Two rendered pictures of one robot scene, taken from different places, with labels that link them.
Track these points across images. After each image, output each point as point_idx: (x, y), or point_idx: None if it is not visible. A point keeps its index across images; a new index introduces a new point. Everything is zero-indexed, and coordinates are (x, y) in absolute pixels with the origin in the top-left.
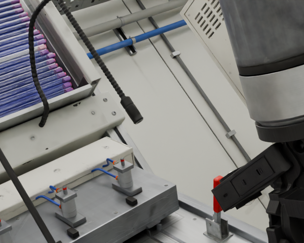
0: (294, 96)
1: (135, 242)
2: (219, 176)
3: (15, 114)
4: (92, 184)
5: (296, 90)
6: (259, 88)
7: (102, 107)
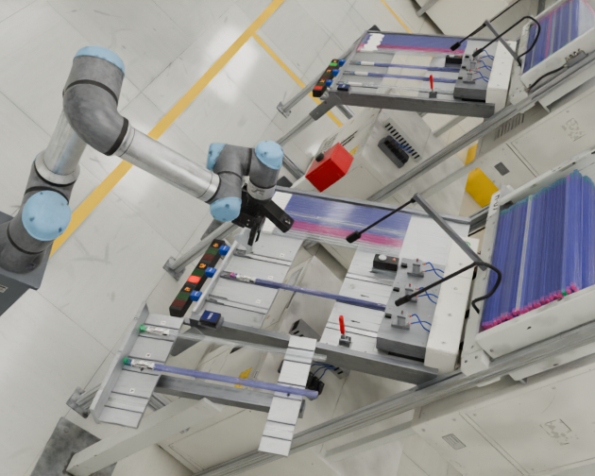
0: None
1: None
2: (340, 316)
3: (484, 291)
4: (425, 323)
5: None
6: None
7: (473, 354)
